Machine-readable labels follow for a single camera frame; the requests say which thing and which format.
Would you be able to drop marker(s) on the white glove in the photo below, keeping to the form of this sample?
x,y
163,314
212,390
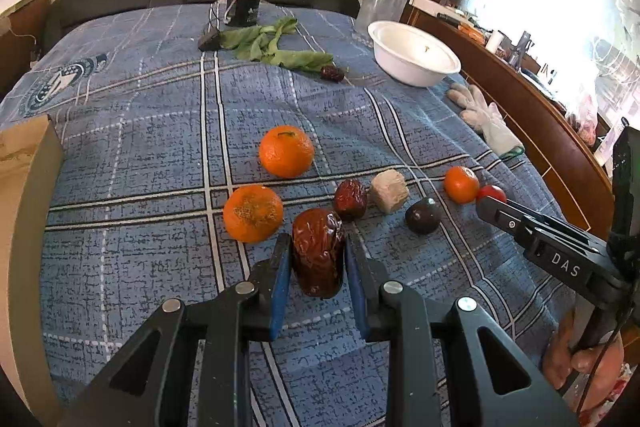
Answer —
x,y
485,117

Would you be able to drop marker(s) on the small black box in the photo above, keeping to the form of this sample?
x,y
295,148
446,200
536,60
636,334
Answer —
x,y
208,41

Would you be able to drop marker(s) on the white bowl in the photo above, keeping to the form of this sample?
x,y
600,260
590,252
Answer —
x,y
414,53

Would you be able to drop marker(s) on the small red date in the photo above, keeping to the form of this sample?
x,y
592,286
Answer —
x,y
350,199

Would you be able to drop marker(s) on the beige fibrous cube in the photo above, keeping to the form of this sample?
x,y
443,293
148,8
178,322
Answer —
x,y
388,191

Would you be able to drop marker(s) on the smooth orange with stem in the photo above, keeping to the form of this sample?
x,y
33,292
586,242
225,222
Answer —
x,y
286,152

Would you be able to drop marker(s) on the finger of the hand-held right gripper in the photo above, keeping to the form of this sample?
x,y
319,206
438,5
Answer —
x,y
505,217

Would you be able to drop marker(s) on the rough scarred orange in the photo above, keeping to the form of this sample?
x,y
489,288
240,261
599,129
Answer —
x,y
252,213

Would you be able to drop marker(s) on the white cup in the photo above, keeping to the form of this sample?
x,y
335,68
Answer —
x,y
495,41

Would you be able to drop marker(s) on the large wrinkled red date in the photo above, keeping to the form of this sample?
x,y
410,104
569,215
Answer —
x,y
318,259

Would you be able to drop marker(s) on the green leafy vegetable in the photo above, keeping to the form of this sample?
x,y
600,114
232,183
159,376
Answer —
x,y
270,44

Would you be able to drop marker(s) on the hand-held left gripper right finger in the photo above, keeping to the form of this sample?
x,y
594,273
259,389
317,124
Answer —
x,y
357,288

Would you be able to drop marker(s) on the dark purple round fruit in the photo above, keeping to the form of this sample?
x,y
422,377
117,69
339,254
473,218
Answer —
x,y
423,216

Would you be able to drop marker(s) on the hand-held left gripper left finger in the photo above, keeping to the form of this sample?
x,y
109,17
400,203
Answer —
x,y
280,288

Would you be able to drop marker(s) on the white flat box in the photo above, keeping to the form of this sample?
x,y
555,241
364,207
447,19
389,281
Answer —
x,y
425,2

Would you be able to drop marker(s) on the plastic bag with red contents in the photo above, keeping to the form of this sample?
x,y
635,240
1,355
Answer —
x,y
586,117

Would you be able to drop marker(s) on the dark bottle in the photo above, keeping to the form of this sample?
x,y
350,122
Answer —
x,y
520,48

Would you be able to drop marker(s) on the black electronic device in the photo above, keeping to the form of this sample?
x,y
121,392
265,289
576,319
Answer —
x,y
241,9

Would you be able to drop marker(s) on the cardboard box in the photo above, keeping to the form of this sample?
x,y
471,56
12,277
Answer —
x,y
25,232

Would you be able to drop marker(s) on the dark shrivelled date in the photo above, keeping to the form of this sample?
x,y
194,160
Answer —
x,y
332,73

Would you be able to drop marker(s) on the blue plaid blanket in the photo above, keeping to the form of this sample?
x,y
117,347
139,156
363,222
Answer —
x,y
150,132

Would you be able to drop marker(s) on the person's right hand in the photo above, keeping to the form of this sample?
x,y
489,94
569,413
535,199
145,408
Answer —
x,y
580,359

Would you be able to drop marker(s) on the red cherry tomato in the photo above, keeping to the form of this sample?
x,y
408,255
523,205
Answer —
x,y
492,193

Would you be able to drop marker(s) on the small orange mandarin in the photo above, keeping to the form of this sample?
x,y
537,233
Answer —
x,y
461,184

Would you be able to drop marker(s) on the brown wooden ledge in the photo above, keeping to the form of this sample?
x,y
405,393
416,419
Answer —
x,y
525,97

